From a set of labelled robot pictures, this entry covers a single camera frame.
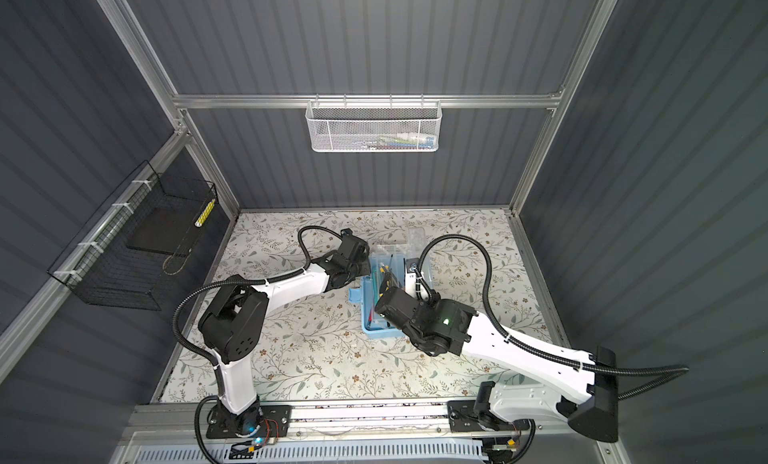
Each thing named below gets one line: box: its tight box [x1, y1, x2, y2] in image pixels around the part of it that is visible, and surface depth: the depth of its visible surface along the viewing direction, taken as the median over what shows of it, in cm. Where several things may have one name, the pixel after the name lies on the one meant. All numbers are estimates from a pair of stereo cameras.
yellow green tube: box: [194, 198, 216, 228], surface depth 82 cm
